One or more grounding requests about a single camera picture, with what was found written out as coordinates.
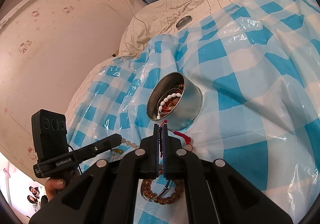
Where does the dark brown bead bracelet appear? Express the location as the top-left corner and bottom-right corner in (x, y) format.
(139, 163), (185, 206)

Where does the pink bead bracelet red cord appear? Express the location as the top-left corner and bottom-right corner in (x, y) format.
(111, 119), (194, 162)

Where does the white bead bracelet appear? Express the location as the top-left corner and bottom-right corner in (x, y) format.
(156, 92), (182, 120)

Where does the person's left hand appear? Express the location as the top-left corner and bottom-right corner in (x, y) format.
(44, 169), (80, 201)

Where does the silver metal bangle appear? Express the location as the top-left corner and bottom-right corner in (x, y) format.
(140, 179), (171, 202)

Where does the round silver metal tin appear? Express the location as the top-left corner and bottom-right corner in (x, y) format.
(146, 72), (203, 130)

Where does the blue white checkered plastic sheet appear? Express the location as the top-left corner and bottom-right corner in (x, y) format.
(67, 0), (319, 223)

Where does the silver tin lid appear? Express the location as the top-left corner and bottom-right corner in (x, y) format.
(176, 15), (193, 30)

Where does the white quilted blanket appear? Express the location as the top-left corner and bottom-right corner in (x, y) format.
(116, 0), (235, 58)

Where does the black camera box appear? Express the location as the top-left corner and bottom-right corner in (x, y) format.
(31, 109), (68, 162)

